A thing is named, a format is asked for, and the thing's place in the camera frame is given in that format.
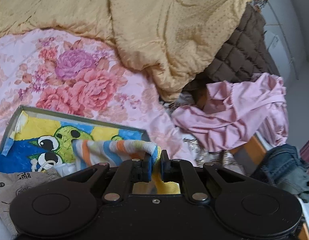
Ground wooden bed rail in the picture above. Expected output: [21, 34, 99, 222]
[230, 133, 309, 239]

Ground pink garment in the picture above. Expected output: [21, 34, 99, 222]
[171, 73, 289, 152]

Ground cartoon picture box tray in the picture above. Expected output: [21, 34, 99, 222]
[0, 106, 150, 173]

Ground pink floral bed sheet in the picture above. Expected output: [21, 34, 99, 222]
[0, 29, 195, 161]

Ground white air conditioner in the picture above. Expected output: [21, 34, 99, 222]
[261, 2, 296, 84]

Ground blue denim jeans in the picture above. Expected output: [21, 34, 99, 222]
[250, 144, 309, 203]

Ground grey drawstring pouch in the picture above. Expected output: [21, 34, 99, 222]
[0, 168, 61, 239]

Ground yellow quilted blanket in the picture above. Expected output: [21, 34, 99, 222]
[0, 0, 250, 101]

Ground brown quilted jacket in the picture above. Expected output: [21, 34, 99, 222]
[183, 4, 279, 91]

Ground striped pastel sock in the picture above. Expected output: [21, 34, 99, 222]
[72, 139, 180, 194]

